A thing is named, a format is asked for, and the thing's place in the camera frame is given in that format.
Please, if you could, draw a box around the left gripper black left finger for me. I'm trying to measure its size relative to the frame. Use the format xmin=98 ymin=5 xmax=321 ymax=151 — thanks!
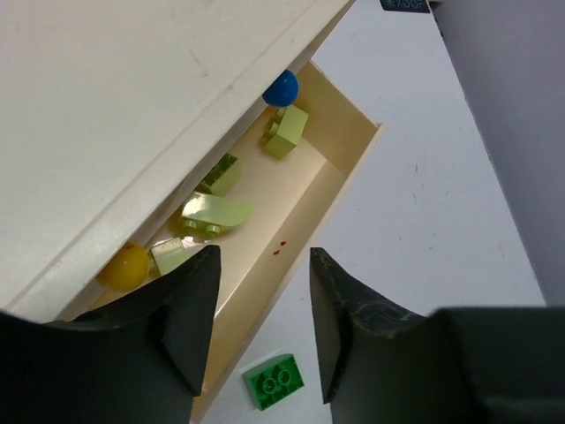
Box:
xmin=1 ymin=245 xmax=221 ymax=423

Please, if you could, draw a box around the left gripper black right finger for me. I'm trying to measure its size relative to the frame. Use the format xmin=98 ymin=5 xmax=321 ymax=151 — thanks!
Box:
xmin=310 ymin=247 xmax=564 ymax=423

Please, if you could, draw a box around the green lego brick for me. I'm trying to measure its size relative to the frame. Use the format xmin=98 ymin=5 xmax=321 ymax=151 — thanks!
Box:
xmin=242 ymin=353 xmax=305 ymax=412

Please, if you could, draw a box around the green and lime lego stack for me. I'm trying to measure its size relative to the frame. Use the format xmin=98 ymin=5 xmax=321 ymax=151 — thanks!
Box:
xmin=179 ymin=192 xmax=254 ymax=238

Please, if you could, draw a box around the lime lego brick from stack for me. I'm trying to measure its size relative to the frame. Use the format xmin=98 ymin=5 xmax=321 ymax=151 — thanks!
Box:
xmin=195 ymin=153 xmax=243 ymax=196

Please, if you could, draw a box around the cream drawer cabinet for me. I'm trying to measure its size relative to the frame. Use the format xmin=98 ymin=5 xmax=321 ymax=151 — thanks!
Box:
xmin=0 ymin=0 xmax=358 ymax=323

